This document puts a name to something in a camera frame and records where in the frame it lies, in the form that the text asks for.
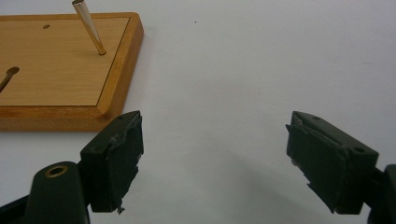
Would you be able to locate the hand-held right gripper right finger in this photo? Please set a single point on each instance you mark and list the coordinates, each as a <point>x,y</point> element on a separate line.
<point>323,168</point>

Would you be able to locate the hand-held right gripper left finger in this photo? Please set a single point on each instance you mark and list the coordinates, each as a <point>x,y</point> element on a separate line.
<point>115,168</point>

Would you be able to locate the wooden photo frame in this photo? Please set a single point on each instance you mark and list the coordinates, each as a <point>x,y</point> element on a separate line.
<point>62,74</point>

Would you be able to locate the metal frame stand pin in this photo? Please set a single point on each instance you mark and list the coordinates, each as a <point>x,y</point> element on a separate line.
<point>90,29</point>

